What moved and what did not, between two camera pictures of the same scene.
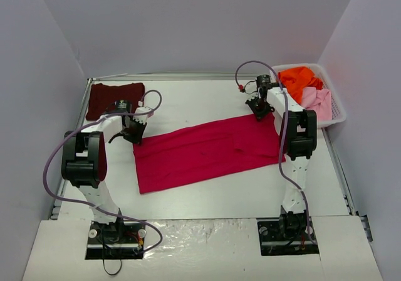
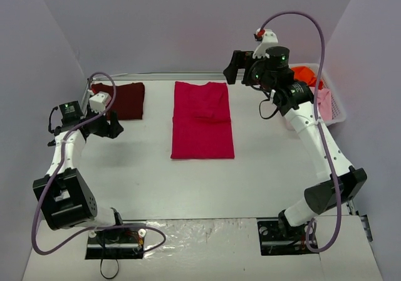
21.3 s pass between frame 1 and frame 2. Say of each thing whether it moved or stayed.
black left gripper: moved
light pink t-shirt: stayed
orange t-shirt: stayed
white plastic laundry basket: stayed
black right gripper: moved
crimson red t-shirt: moved
